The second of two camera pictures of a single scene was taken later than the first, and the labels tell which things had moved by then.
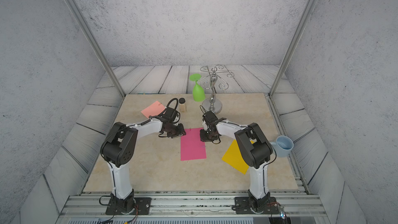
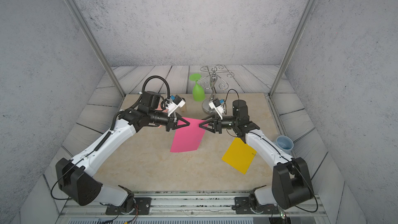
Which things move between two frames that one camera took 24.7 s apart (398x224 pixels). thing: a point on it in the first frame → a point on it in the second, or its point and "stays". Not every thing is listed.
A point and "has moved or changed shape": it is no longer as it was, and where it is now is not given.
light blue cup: x=283 y=145 stays
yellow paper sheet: x=232 y=156 stays
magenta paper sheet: x=192 y=148 has moved or changed shape
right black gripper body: x=205 y=136 → x=228 y=123
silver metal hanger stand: x=212 y=104 stays
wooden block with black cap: x=182 y=105 stays
